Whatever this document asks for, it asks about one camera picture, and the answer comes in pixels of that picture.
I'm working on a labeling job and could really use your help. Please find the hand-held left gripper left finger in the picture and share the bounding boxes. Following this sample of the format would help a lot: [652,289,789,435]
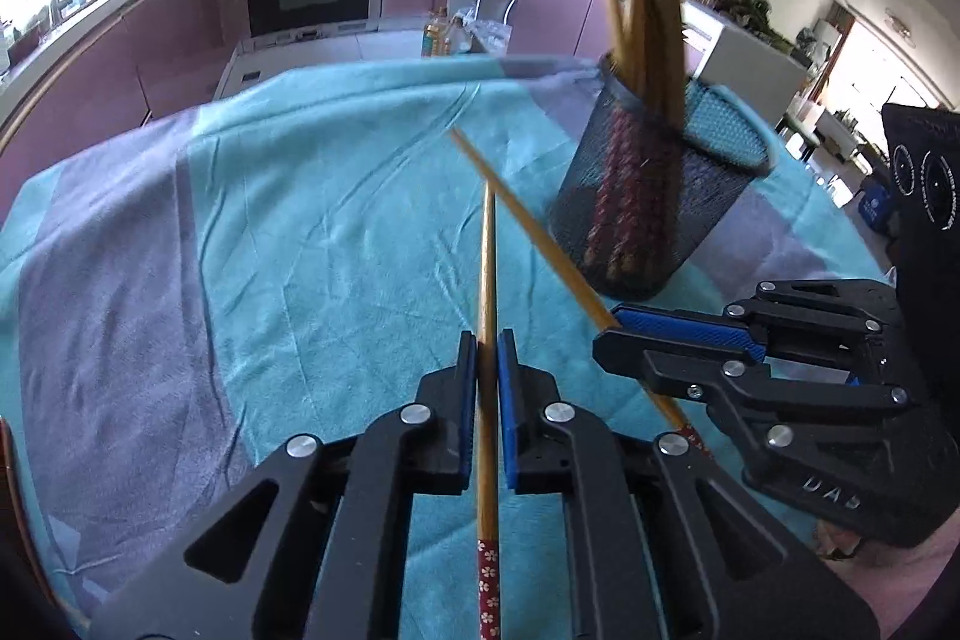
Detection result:
[86,331,481,640]

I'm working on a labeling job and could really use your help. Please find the teal and purple tablecloth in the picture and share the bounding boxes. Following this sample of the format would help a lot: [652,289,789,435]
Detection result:
[0,53,901,640]

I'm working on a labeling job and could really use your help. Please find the person's right forearm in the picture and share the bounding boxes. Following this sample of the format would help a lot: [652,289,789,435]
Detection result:
[814,520,960,640]

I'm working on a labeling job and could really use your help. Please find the bundle of chopsticks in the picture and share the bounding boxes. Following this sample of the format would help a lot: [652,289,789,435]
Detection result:
[574,0,691,285]

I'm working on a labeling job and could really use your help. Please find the yellow oil bottle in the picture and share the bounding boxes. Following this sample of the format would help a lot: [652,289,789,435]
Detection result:
[420,6,451,58]

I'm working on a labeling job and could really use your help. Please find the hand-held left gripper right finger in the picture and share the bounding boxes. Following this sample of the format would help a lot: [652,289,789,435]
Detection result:
[495,329,880,640]

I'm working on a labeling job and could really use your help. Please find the green potted plants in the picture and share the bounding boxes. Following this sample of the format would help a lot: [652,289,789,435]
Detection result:
[720,0,796,49]

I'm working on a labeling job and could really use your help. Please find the clear plastic bag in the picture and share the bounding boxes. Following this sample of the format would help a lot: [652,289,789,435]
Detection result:
[465,14,515,58]

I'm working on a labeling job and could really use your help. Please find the wooden chopstick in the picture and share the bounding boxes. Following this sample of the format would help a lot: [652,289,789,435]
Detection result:
[448,128,715,459]
[474,182,502,640]

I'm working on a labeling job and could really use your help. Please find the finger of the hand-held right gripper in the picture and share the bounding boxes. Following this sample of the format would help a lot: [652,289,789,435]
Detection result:
[591,329,910,453]
[609,280,890,365]

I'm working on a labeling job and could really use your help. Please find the black mesh utensil cup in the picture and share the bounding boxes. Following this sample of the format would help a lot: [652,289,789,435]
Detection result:
[546,51,777,302]

